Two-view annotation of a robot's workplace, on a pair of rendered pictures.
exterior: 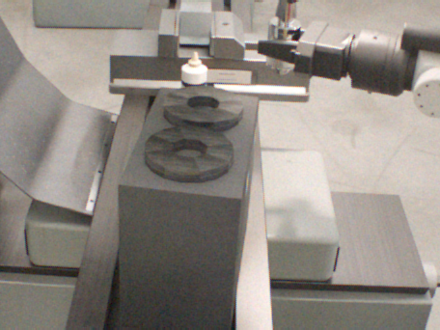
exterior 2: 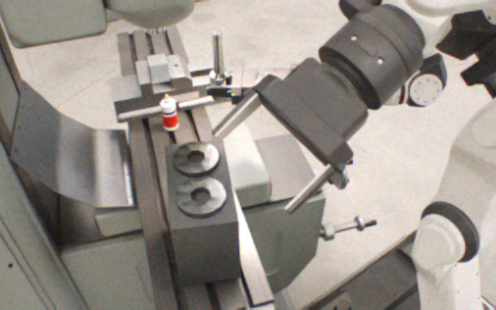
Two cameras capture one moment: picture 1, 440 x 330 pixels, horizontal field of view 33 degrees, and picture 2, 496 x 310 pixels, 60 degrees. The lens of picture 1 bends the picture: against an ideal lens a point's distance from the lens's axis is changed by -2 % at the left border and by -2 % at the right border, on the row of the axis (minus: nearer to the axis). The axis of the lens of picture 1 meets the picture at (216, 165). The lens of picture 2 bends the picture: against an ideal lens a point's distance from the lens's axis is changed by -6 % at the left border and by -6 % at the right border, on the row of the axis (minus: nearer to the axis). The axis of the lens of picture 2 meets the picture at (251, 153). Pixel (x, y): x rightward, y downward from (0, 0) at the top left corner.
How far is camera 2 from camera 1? 0.26 m
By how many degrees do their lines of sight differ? 17
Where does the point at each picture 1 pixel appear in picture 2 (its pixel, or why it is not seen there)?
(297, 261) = (251, 196)
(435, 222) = not seen: hidden behind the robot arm
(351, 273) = (279, 192)
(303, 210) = (246, 166)
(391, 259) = (298, 177)
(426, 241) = not seen: hidden behind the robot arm
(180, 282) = (212, 261)
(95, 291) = (161, 268)
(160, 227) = (197, 241)
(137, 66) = (130, 104)
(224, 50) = (180, 83)
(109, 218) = (150, 216)
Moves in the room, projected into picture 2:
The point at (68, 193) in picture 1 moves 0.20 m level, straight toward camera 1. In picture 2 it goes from (116, 195) to (140, 253)
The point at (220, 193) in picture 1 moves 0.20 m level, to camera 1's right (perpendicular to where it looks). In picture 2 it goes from (226, 220) to (334, 197)
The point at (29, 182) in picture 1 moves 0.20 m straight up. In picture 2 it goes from (92, 197) to (71, 138)
